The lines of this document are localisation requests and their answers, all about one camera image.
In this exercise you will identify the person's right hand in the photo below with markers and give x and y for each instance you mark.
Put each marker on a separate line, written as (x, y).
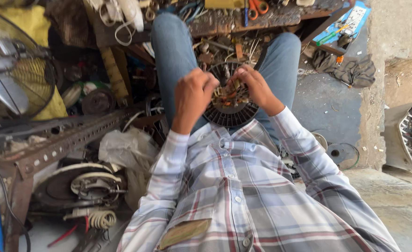
(260, 89)

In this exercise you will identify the person's left hand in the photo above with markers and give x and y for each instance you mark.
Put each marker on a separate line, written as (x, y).
(188, 94)

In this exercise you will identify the person's left fingers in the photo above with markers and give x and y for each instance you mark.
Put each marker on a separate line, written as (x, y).
(209, 82)

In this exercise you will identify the person's right fingers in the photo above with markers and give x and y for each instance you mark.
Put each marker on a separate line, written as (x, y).
(239, 73)

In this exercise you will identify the black round motor stator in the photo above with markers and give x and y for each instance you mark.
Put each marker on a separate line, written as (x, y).
(228, 113)

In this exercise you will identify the heap of scrap parts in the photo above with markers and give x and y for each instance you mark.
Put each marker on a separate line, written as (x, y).
(227, 49)

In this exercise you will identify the blue jeans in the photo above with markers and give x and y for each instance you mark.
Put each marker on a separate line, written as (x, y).
(172, 52)

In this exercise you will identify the blue pen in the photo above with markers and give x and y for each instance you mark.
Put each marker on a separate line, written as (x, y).
(246, 15)

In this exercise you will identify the cluttered wooden workbench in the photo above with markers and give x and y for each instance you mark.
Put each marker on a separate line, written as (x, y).
(272, 17)

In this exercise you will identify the yellow box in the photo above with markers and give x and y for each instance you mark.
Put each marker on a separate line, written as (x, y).
(223, 3)

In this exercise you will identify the small white disc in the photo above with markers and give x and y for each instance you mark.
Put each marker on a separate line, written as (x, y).
(321, 140)

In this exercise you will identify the clear plastic bag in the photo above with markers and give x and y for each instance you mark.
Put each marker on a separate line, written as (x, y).
(129, 150)

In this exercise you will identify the dark round metal pulley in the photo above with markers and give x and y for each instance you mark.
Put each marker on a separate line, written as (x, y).
(98, 102)

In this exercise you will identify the grey crumpled cloth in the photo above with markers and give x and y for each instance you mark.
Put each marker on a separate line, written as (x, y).
(353, 71)

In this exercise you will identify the plaid button shirt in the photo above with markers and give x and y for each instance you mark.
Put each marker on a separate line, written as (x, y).
(241, 196)

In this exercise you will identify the blue white power strip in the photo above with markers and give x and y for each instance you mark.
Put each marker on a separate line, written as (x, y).
(355, 19)

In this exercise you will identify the grey flat disc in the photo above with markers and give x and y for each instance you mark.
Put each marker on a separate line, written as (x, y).
(344, 152)

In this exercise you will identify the folded paper in pocket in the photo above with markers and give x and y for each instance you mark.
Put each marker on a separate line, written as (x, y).
(185, 232)

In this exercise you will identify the white fan guard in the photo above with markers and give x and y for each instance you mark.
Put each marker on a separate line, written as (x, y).
(407, 140)

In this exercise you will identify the yellow sack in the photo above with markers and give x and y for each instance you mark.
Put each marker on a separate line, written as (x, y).
(30, 24)

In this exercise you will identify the grey fan blade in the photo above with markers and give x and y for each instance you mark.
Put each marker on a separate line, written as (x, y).
(6, 94)

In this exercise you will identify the yellowish wooden post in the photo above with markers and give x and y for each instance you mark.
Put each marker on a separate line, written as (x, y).
(114, 73)

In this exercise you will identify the rusty perforated angle iron frame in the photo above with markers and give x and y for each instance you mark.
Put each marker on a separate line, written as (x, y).
(62, 143)

